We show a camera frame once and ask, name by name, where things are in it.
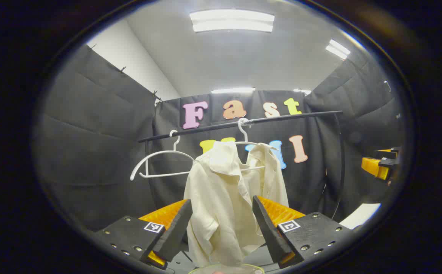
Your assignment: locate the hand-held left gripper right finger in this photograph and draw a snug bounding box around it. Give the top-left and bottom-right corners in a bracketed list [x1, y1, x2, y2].
[252, 195, 353, 269]

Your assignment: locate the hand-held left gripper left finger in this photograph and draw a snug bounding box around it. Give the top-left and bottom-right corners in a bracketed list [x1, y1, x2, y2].
[92, 199, 193, 271]

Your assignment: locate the round laundry hamper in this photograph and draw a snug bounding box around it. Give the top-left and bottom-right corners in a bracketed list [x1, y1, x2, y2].
[188, 263, 266, 274]

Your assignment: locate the cream shirt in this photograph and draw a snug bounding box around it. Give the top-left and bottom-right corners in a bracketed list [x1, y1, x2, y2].
[183, 141, 290, 268]

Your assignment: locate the white plastic hanger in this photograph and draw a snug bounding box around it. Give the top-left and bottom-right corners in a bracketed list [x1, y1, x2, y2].
[130, 129, 196, 181]
[235, 118, 279, 172]

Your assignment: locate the black clothes rack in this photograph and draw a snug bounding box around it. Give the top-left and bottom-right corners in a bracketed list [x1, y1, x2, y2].
[137, 110, 346, 221]

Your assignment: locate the white panel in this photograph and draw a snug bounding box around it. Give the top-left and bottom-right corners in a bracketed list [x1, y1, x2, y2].
[339, 203, 382, 230]

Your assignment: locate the black backdrop cloth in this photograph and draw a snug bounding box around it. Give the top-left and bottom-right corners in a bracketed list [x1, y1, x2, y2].
[35, 45, 406, 233]

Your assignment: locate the large ceiling light panel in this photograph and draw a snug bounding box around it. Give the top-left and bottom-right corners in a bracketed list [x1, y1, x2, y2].
[189, 9, 275, 33]

